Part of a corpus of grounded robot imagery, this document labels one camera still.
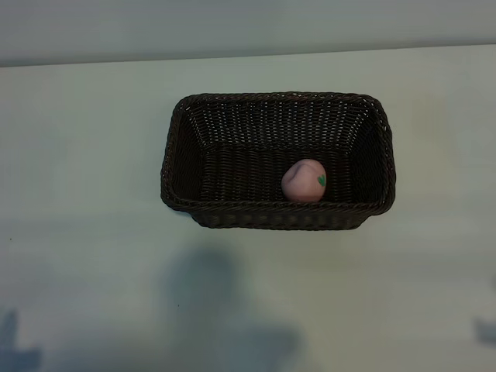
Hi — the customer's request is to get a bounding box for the pink peach with green leaf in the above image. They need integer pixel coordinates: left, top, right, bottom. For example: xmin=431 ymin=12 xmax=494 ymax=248
xmin=281 ymin=158 xmax=328 ymax=204

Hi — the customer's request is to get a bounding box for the dark brown woven wicker basket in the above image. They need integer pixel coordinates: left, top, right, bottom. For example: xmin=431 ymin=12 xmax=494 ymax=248
xmin=158 ymin=91 xmax=398 ymax=232

